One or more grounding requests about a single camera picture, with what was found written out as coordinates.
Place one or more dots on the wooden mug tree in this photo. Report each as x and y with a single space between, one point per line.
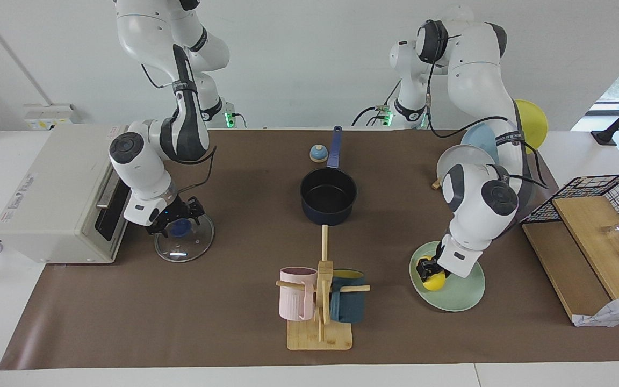
320 336

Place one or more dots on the yellow plate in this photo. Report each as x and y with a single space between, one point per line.
535 123

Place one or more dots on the light blue plate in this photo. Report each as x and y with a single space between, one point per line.
481 142

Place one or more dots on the light wooden shelf board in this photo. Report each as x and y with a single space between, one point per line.
599 242

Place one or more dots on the white power strip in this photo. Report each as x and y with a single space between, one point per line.
46 115

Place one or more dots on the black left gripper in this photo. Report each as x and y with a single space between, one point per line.
439 260

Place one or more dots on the pink ribbed mug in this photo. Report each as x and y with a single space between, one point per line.
293 301

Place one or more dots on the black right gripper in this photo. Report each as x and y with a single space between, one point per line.
175 212

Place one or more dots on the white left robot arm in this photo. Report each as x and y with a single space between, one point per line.
476 204

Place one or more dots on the small blue wooden bell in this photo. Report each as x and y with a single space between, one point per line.
318 155

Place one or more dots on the grey plate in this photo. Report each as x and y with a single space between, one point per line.
465 156

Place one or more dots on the dark teal mug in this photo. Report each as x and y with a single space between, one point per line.
348 306

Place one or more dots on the brown table mat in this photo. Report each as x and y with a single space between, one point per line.
223 301

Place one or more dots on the wooden plate rack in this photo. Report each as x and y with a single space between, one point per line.
437 184

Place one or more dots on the cream toaster oven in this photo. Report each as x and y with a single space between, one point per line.
46 193

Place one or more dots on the brown wooden base board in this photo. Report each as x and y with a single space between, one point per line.
562 269

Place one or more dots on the dark blue saucepan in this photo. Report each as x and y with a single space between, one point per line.
328 215

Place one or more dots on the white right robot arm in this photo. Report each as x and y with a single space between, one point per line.
143 166

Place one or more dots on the yellow potato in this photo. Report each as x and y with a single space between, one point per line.
434 282

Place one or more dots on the mint green plate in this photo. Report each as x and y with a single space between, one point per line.
465 295

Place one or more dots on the glass lid blue knob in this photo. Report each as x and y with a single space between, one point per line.
191 247

